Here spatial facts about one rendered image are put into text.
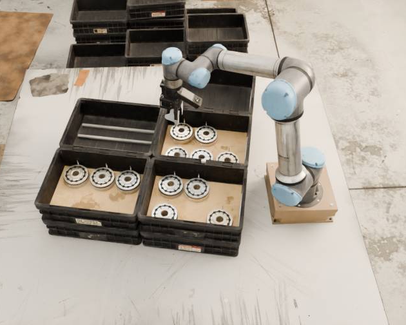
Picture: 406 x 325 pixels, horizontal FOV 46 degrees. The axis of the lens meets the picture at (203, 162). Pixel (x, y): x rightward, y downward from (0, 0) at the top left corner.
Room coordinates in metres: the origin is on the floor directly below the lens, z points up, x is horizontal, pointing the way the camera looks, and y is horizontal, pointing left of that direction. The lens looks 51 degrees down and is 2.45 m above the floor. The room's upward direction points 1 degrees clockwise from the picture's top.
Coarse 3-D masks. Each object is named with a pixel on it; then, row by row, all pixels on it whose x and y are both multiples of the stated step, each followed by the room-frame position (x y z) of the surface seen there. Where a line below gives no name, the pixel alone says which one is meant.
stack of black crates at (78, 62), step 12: (72, 48) 2.67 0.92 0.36; (84, 48) 2.69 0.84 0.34; (96, 48) 2.70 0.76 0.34; (108, 48) 2.70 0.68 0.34; (120, 48) 2.71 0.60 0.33; (72, 60) 2.59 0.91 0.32; (84, 60) 2.65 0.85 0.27; (96, 60) 2.66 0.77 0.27; (108, 60) 2.66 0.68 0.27; (120, 60) 2.66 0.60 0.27
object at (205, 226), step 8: (152, 160) 1.23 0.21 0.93; (160, 160) 1.23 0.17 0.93; (168, 160) 1.23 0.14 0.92; (176, 160) 1.23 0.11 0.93; (184, 160) 1.23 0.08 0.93; (152, 168) 1.18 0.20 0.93; (232, 168) 1.19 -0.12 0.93; (240, 168) 1.19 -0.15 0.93; (144, 184) 1.10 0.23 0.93; (144, 192) 1.06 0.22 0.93; (144, 200) 1.03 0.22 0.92; (240, 208) 1.00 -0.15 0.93; (144, 216) 0.95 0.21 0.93; (240, 216) 0.96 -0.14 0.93; (168, 224) 0.93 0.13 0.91; (176, 224) 0.93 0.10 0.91; (184, 224) 0.93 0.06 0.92; (192, 224) 0.92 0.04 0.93; (200, 224) 0.92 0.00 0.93; (208, 224) 0.92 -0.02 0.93; (216, 224) 0.92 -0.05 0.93; (240, 224) 0.93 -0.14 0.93
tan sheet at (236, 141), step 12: (168, 132) 1.47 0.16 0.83; (228, 132) 1.48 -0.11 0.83; (240, 132) 1.48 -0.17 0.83; (168, 144) 1.40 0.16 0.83; (180, 144) 1.40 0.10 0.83; (192, 144) 1.40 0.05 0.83; (216, 144) 1.40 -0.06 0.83; (228, 144) 1.40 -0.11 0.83; (240, 144) 1.40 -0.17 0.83; (216, 156) 1.33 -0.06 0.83; (240, 156) 1.34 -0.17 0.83
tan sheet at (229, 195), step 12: (156, 180) 1.20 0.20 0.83; (156, 192) 1.13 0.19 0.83; (216, 192) 1.14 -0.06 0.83; (228, 192) 1.14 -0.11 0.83; (240, 192) 1.14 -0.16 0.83; (156, 204) 1.07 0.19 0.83; (180, 204) 1.08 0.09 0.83; (192, 204) 1.08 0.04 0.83; (204, 204) 1.08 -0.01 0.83; (216, 204) 1.08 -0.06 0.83; (228, 204) 1.08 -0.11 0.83; (180, 216) 1.02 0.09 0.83; (192, 216) 1.02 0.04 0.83; (204, 216) 1.02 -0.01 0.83
